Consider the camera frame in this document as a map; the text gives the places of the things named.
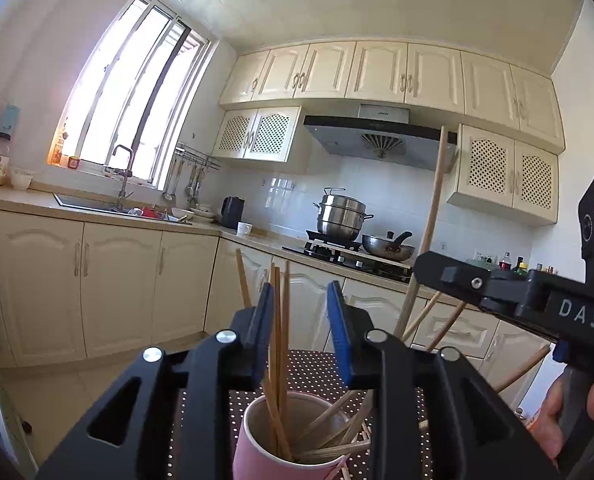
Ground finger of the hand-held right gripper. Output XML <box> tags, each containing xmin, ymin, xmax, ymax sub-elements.
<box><xmin>411</xmin><ymin>251</ymin><xmax>528</xmax><ymax>313</ymax></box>

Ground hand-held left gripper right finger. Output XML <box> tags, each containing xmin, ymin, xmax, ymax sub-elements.
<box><xmin>327</xmin><ymin>280</ymin><xmax>560</xmax><ymax>480</ymax></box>

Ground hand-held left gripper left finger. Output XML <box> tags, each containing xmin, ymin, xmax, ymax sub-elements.
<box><xmin>37</xmin><ymin>282</ymin><xmax>276</xmax><ymax>480</ymax></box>

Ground pile of wooden chopsticks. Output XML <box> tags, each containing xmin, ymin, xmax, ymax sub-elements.
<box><xmin>234</xmin><ymin>247</ymin><xmax>551</xmax><ymax>467</ymax></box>

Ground light wooden chopstick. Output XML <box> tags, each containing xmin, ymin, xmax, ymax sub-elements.
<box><xmin>394</xmin><ymin>126</ymin><xmax>450</xmax><ymax>343</ymax></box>

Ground pink paper cup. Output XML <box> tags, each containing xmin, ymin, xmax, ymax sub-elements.
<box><xmin>233</xmin><ymin>391</ymin><xmax>372</xmax><ymax>480</ymax></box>

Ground person's right hand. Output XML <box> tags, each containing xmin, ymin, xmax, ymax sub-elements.
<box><xmin>537</xmin><ymin>375</ymin><xmax>594</xmax><ymax>467</ymax></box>

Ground black gas stove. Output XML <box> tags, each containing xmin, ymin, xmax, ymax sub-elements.
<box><xmin>282</xmin><ymin>230</ymin><xmax>414</xmax><ymax>284</ymax></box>

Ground large lattice door cabinet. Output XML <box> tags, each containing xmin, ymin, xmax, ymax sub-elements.
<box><xmin>447</xmin><ymin>124</ymin><xmax>560</xmax><ymax>226</ymax></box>

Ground steel steamer pot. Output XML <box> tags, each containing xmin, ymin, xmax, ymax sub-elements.
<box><xmin>313</xmin><ymin>187</ymin><xmax>376</xmax><ymax>244</ymax></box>

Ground black electric kettle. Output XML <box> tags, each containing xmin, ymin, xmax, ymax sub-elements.
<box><xmin>220</xmin><ymin>196</ymin><xmax>246</xmax><ymax>230</ymax></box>

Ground cream lower kitchen cabinets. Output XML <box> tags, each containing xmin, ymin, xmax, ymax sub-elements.
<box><xmin>0</xmin><ymin>205</ymin><xmax>568</xmax><ymax>411</ymax></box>

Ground hanging metal spatula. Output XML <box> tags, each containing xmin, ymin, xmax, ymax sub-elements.
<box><xmin>185</xmin><ymin>164</ymin><xmax>203</xmax><ymax>201</ymax></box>

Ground black range hood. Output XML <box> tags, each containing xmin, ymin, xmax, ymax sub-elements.
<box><xmin>303</xmin><ymin>103</ymin><xmax>458</xmax><ymax>173</ymax></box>

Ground hanging metal ladle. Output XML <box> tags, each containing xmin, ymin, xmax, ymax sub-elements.
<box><xmin>162</xmin><ymin>156</ymin><xmax>178</xmax><ymax>201</ymax></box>

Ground small lattice door cabinet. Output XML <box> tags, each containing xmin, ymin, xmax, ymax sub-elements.
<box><xmin>212</xmin><ymin>106</ymin><xmax>302</xmax><ymax>163</ymax></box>

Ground metal sink faucet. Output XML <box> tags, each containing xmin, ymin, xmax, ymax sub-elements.
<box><xmin>111</xmin><ymin>144</ymin><xmax>136</xmax><ymax>213</ymax></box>

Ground steel kitchen sink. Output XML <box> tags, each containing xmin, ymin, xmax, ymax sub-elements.
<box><xmin>53</xmin><ymin>192</ymin><xmax>194</xmax><ymax>226</ymax></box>

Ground amber bottle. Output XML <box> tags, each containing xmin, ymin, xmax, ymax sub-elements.
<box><xmin>49</xmin><ymin>130</ymin><xmax>70</xmax><ymax>166</ymax></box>

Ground kitchen window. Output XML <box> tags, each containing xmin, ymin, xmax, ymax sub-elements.
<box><xmin>49</xmin><ymin>0</ymin><xmax>212</xmax><ymax>191</ymax></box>

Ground white bowl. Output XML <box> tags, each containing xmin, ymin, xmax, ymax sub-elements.
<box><xmin>9</xmin><ymin>167</ymin><xmax>36</xmax><ymax>191</ymax></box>

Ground steel wok with black handle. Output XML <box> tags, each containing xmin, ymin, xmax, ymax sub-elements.
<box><xmin>362</xmin><ymin>231</ymin><xmax>416</xmax><ymax>263</ymax></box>

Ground metal utensil rail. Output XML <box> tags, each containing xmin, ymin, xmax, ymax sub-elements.
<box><xmin>174</xmin><ymin>143</ymin><xmax>222</xmax><ymax>171</ymax></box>

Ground cream upper wall cabinets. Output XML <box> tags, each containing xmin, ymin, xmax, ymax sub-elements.
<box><xmin>219</xmin><ymin>40</ymin><xmax>566</xmax><ymax>154</ymax></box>

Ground blue wall holder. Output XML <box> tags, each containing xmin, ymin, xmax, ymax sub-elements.
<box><xmin>0</xmin><ymin>104</ymin><xmax>22</xmax><ymax>134</ymax></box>

